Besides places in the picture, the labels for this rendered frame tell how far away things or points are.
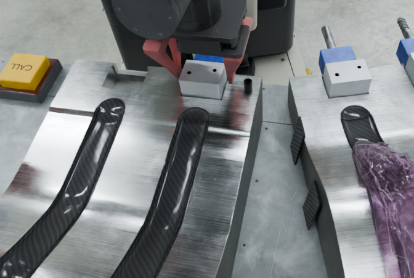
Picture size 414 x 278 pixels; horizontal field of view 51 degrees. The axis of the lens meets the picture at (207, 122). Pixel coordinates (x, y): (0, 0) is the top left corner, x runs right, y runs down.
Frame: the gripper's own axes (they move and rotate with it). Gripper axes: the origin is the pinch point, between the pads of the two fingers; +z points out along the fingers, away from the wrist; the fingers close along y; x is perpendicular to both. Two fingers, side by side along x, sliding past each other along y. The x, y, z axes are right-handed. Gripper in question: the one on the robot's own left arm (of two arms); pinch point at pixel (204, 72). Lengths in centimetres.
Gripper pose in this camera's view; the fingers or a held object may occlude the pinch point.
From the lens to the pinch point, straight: 54.5
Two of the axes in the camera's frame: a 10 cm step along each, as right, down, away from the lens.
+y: 9.7, 1.3, -2.3
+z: 1.1, 5.9, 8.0
